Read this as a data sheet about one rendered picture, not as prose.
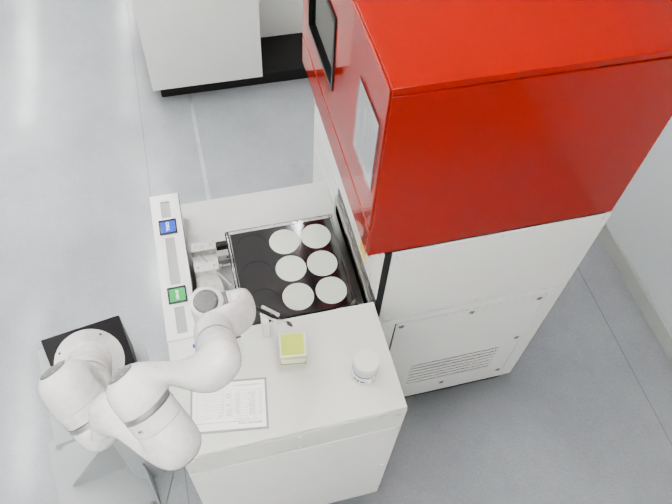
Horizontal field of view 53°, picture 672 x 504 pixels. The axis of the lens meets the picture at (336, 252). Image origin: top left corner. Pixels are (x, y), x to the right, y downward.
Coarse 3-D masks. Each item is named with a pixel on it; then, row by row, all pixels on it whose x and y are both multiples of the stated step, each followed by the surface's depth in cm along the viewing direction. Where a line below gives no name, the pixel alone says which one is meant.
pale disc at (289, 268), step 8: (288, 256) 219; (296, 256) 219; (280, 264) 217; (288, 264) 217; (296, 264) 217; (304, 264) 217; (280, 272) 215; (288, 272) 215; (296, 272) 215; (304, 272) 216; (288, 280) 214; (296, 280) 214
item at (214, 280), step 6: (198, 258) 219; (210, 258) 219; (216, 258) 219; (204, 276) 215; (210, 276) 215; (216, 276) 215; (198, 282) 214; (204, 282) 214; (210, 282) 214; (216, 282) 214; (216, 288) 213; (222, 288) 213
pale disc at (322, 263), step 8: (312, 256) 219; (320, 256) 219; (328, 256) 219; (312, 264) 217; (320, 264) 217; (328, 264) 218; (336, 264) 218; (312, 272) 216; (320, 272) 216; (328, 272) 216
